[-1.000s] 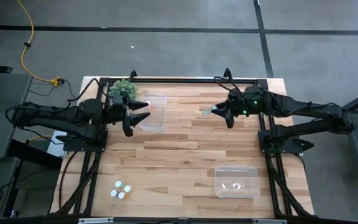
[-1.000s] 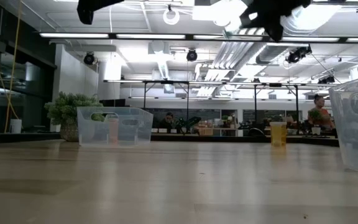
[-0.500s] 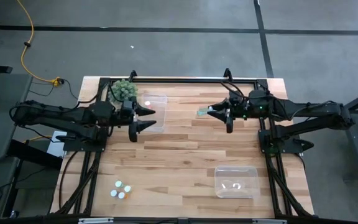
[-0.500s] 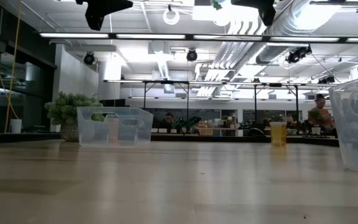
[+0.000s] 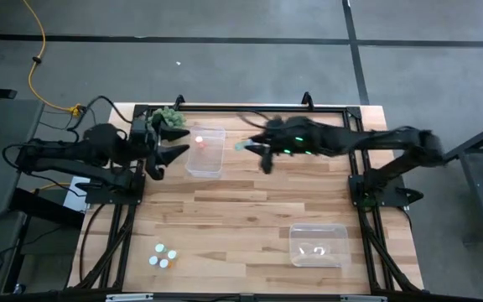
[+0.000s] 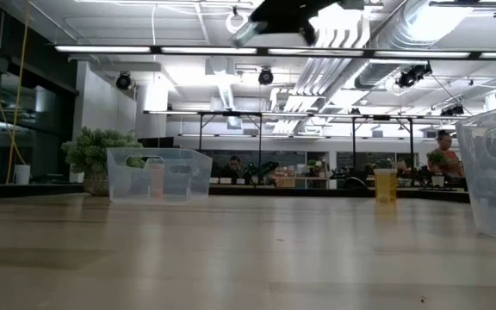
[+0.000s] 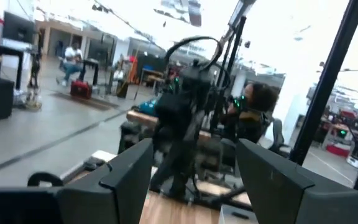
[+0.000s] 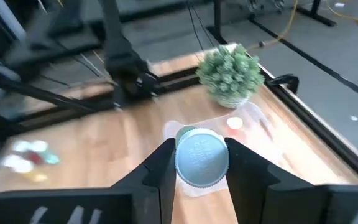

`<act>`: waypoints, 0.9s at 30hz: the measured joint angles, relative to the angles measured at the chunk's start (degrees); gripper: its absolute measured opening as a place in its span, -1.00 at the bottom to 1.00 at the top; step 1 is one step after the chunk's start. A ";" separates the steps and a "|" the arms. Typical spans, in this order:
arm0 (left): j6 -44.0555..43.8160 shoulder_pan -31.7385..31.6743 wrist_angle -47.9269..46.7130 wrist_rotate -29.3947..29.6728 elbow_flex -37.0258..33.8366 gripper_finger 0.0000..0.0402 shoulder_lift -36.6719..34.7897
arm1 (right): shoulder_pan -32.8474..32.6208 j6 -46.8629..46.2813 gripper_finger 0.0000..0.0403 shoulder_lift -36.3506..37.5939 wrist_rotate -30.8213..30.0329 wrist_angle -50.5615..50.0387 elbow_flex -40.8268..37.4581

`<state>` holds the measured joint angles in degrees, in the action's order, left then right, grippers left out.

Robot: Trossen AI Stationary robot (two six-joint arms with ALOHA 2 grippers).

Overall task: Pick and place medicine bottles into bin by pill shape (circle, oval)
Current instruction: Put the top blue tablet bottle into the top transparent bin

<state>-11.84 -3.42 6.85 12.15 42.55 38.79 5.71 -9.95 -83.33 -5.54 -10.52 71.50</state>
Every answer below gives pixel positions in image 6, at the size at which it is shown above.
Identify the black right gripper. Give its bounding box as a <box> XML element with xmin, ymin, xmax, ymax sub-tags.
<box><xmin>250</xmin><ymin>0</ymin><xmax>365</xmax><ymax>47</ymax></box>

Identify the black ceiling spotlight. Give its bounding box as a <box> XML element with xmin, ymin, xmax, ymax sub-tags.
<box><xmin>115</xmin><ymin>71</ymin><xmax>133</xmax><ymax>91</ymax></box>
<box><xmin>396</xmin><ymin>63</ymin><xmax>433</xmax><ymax>90</ymax></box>
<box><xmin>257</xmin><ymin>67</ymin><xmax>274</xmax><ymax>86</ymax></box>

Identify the person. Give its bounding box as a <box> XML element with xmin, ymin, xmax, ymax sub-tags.
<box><xmin>221</xmin><ymin>155</ymin><xmax>245</xmax><ymax>182</ymax></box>
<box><xmin>426</xmin><ymin>129</ymin><xmax>465</xmax><ymax>180</ymax></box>

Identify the long ceiling light strip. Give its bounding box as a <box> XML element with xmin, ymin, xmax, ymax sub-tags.
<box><xmin>53</xmin><ymin>44</ymin><xmax>496</xmax><ymax>61</ymax></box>

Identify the small background potted plant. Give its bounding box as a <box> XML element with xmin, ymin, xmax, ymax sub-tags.
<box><xmin>427</xmin><ymin>151</ymin><xmax>448</xmax><ymax>188</ymax></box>

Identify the green artificial potted plant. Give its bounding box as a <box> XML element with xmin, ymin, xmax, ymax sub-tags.
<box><xmin>61</xmin><ymin>126</ymin><xmax>146</xmax><ymax>197</ymax></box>

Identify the white cylindrical container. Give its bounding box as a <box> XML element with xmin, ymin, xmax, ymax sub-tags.
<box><xmin>13</xmin><ymin>164</ymin><xmax>32</xmax><ymax>186</ymax></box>

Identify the silver ventilation duct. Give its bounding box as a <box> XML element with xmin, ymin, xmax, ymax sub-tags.
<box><xmin>353</xmin><ymin>0</ymin><xmax>481</xmax><ymax>90</ymax></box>

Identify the black background workstation frame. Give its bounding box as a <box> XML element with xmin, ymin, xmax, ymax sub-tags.
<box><xmin>144</xmin><ymin>109</ymin><xmax>417</xmax><ymax>182</ymax></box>

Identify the yellow extension cable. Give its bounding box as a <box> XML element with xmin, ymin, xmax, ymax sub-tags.
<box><xmin>0</xmin><ymin>0</ymin><xmax>32</xmax><ymax>173</ymax></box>

